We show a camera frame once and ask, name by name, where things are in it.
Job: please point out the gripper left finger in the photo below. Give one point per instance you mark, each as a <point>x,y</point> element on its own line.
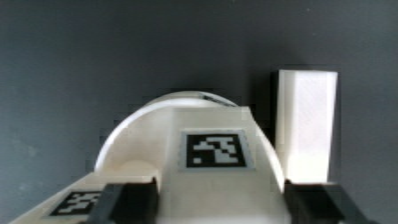
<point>126,205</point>

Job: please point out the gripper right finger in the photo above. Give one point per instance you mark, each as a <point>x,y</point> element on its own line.
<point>320,204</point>

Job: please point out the white round stool seat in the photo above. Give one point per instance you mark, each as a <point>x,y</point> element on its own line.
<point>135,140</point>

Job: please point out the white L-shaped fence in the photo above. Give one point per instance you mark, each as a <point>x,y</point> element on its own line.
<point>306,101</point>

